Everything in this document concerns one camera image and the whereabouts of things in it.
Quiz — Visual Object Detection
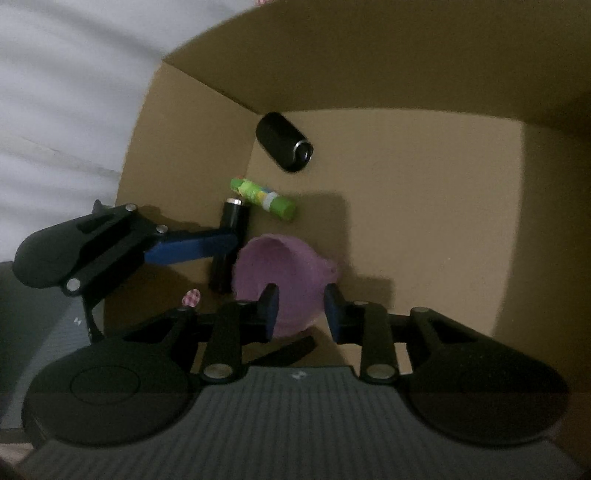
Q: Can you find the green glue stick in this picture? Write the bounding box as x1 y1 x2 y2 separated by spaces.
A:
230 178 297 221

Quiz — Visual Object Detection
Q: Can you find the white curtain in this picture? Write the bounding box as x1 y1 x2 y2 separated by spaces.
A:
0 0 259 264

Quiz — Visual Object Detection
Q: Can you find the brown cardboard box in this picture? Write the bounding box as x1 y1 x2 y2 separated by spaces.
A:
104 0 591 444

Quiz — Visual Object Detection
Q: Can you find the black cylinder tube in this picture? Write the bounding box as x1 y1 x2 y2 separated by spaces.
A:
209 198 252 294

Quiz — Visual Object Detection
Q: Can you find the purple plastic lid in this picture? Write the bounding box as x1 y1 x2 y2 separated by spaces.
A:
232 234 341 340

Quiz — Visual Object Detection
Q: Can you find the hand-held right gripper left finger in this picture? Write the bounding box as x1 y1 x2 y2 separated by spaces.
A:
117 282 280 384

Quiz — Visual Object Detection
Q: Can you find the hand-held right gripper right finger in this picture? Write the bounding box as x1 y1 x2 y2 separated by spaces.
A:
323 282 481 384

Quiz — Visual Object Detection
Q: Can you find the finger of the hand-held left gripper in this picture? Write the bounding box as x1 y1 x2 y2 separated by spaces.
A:
65 204 237 295

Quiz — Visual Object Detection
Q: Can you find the black key fob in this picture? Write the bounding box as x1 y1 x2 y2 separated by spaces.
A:
255 112 315 174

